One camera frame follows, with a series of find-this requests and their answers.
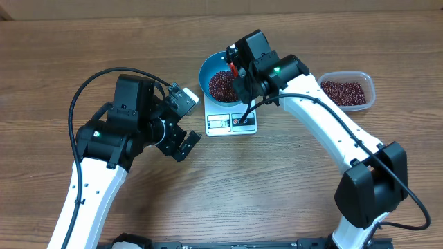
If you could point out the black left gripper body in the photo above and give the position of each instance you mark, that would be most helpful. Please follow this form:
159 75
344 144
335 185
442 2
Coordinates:
161 135

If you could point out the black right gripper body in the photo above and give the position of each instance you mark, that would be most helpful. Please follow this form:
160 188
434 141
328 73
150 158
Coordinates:
243 89

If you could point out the red measuring scoop blue handle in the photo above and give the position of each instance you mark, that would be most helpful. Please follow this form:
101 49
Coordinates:
233 69

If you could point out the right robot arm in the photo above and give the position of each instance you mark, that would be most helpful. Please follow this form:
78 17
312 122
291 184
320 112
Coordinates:
374 175

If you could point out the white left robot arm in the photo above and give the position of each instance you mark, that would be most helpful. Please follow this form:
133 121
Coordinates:
93 188

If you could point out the blue bowl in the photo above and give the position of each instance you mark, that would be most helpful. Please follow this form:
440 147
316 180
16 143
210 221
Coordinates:
210 66

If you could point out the white kitchen scale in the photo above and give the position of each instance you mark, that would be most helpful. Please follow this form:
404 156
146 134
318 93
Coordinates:
225 120

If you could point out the red beans in bowl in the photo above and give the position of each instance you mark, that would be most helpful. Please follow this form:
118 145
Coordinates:
220 87

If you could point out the clear plastic container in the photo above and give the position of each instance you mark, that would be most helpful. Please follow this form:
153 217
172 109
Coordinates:
353 76

